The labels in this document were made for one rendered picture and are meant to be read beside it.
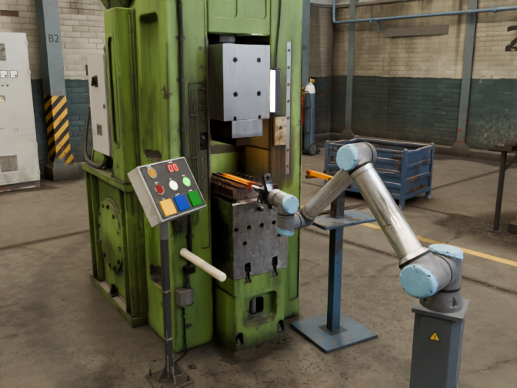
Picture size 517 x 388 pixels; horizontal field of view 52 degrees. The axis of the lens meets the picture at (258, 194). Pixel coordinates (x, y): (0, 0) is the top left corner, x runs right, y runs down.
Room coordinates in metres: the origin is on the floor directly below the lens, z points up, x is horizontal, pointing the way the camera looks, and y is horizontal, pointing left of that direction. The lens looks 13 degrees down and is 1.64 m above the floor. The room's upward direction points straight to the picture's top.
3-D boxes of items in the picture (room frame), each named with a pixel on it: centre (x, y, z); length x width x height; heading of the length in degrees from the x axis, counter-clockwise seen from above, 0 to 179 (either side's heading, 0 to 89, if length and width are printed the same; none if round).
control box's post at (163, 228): (2.54, 0.48, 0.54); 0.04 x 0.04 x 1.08; 34
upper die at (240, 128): (3.09, 0.18, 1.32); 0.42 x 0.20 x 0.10; 34
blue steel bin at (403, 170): (6.76, -1.55, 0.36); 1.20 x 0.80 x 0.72; 47
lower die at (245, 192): (3.09, 0.18, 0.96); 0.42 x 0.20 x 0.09; 34
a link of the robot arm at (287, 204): (2.64, -0.14, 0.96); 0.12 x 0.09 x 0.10; 33
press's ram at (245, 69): (3.11, 0.14, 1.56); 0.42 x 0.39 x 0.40; 34
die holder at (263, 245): (3.13, 0.14, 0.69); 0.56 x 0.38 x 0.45; 34
